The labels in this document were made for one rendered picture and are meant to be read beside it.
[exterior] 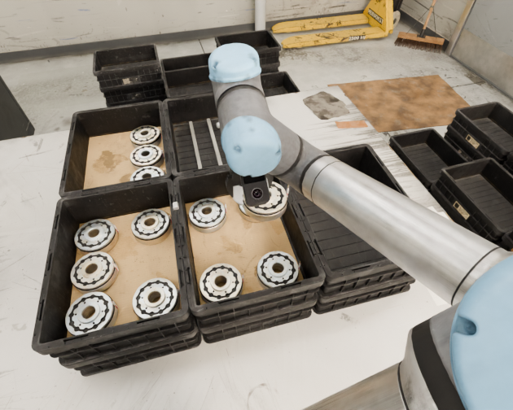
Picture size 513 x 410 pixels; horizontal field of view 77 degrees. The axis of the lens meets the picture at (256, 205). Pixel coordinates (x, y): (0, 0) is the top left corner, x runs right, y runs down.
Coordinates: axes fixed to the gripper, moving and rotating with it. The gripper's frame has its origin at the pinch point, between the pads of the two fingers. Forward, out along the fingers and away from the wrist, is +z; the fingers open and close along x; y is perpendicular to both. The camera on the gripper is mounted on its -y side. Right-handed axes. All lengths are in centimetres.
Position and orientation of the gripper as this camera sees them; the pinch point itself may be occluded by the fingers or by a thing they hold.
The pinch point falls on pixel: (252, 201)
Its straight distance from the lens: 74.1
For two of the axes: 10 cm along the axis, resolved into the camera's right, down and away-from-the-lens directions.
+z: 0.5, 5.4, 8.4
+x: -9.6, 2.5, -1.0
